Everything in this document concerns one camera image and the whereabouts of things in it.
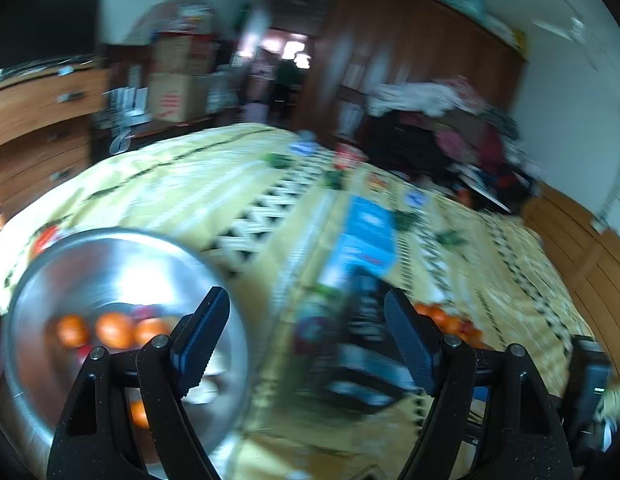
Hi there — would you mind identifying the wooden headboard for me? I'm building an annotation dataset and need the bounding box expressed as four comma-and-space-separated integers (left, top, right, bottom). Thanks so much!
522, 182, 620, 361

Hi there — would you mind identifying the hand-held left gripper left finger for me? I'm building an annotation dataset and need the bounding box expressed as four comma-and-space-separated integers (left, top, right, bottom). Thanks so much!
46, 287, 231, 480

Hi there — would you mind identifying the red instant noodle cup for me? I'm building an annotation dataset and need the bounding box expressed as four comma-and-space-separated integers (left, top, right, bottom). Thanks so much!
335, 144, 365, 168

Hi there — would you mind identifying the yellow patterned blanket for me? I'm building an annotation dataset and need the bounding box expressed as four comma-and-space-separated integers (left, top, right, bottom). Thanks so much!
0, 125, 598, 480

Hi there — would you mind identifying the cardboard box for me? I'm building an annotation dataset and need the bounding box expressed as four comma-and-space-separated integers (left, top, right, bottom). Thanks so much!
152, 35, 215, 76
147, 72, 211, 123

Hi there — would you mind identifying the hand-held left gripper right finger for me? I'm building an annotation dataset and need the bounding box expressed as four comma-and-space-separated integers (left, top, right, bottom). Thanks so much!
384, 288, 574, 480

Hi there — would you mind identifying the wooden drawer dresser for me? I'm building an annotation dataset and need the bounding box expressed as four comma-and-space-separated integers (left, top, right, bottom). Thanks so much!
0, 67, 111, 236

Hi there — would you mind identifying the mandarin orange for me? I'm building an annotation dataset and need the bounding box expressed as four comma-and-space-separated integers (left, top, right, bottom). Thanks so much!
95, 312, 137, 350
135, 317, 173, 346

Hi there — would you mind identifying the black printed box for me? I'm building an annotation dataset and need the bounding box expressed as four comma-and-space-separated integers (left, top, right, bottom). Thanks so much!
295, 265, 431, 413

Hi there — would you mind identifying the stainless steel bowl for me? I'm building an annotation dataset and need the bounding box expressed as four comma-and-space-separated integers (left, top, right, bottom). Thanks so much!
0, 227, 253, 480

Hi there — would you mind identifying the brown wooden wardrobe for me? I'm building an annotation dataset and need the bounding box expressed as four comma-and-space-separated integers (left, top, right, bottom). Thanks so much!
295, 0, 528, 171

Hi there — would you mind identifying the blue green printed carton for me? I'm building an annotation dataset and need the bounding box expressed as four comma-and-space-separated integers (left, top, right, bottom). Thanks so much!
320, 195, 398, 286

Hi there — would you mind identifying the pile of mandarins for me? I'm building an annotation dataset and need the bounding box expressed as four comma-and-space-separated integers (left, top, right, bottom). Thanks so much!
414, 301, 486, 350

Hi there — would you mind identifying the black television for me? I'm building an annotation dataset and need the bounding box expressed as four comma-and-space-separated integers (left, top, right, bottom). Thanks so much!
25, 0, 100, 56

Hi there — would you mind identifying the pile of clothes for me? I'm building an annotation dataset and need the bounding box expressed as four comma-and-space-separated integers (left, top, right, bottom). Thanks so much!
365, 75, 540, 211

